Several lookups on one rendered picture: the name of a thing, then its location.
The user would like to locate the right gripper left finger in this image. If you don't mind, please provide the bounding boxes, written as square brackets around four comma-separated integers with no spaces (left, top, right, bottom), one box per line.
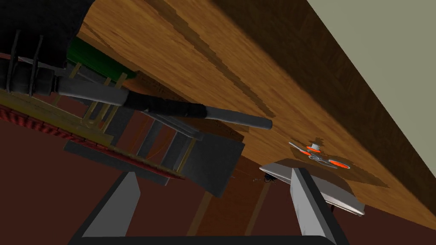
[69,171,141,239]

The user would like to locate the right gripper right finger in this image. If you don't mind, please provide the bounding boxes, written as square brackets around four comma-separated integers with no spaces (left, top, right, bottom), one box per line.
[290,167,349,245]

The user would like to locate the grey flat slab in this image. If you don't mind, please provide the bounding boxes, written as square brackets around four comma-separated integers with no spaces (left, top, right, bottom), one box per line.
[259,162,366,217]

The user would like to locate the wooden chair with red cushion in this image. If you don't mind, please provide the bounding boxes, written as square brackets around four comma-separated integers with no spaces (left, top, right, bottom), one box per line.
[0,51,246,199]

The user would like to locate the grey and black long rod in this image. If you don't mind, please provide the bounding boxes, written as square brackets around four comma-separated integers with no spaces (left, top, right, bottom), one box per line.
[0,61,273,131]

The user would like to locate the green flat block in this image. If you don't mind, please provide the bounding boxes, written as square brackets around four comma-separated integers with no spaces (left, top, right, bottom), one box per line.
[66,35,139,83]

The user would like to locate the brown wooden table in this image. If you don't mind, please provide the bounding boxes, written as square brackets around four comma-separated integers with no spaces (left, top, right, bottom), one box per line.
[76,0,436,233]

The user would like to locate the orange-handled scissors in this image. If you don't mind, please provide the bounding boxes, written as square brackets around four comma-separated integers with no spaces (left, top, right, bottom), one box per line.
[288,141,351,170]

